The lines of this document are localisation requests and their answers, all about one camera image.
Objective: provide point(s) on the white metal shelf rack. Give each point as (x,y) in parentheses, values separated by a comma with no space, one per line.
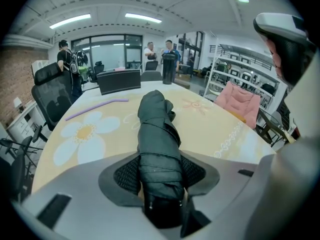
(240,64)

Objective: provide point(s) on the padded chair with metal legs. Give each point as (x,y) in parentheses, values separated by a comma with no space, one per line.
(151,76)

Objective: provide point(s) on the black water bottle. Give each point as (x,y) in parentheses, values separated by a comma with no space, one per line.
(168,69)

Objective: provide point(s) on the black tissue box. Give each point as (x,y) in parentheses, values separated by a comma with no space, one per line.
(118,81)

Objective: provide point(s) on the dark framed glass window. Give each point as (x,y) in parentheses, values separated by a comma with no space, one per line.
(110,51)

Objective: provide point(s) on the black mesh office chair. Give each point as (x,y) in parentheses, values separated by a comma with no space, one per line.
(50,104)

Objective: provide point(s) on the black backpack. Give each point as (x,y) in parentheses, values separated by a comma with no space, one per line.
(78,61)

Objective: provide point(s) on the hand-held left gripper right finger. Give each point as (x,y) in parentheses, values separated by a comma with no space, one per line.
(230,184)

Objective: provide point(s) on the small table lamp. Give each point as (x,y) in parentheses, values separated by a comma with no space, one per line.
(17,102)

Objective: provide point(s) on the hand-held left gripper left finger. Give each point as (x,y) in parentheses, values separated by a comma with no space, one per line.
(82,184)

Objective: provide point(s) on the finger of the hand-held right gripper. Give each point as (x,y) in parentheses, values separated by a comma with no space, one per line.
(280,25)

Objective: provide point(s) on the black swivel chair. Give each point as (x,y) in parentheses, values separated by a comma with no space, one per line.
(17,174)
(25,144)

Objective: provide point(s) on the table with floral cloth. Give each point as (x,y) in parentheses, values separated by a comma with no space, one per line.
(205,134)

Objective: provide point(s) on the purple straw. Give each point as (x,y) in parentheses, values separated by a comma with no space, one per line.
(87,111)

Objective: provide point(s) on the black umbrella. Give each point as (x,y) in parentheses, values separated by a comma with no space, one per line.
(157,134)

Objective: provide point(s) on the wooden step platform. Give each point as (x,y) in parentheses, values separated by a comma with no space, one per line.
(183,84)

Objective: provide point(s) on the white desk with drawers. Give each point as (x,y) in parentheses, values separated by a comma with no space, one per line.
(23,124)

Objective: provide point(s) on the pink sofa chair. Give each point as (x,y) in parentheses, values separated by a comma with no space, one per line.
(240,101)

